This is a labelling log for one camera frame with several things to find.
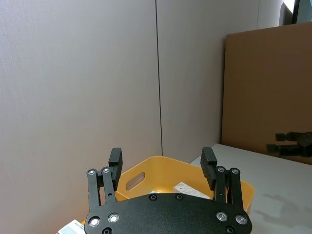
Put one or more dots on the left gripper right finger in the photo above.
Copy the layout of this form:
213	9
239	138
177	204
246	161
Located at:
221	185

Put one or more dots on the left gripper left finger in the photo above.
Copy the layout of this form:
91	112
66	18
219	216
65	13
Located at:
107	185

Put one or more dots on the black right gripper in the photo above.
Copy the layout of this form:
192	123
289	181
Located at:
303	145

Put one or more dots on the white printed box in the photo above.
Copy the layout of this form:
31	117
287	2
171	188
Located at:
186	189

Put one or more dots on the yellow plastic bin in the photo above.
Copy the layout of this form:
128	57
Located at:
156	168

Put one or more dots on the white box with blue print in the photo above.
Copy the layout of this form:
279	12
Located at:
73	228

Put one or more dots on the brown cardboard panel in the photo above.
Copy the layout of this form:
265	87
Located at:
268	85

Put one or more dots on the dark screen with black frame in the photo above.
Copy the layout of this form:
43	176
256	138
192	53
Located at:
296	11

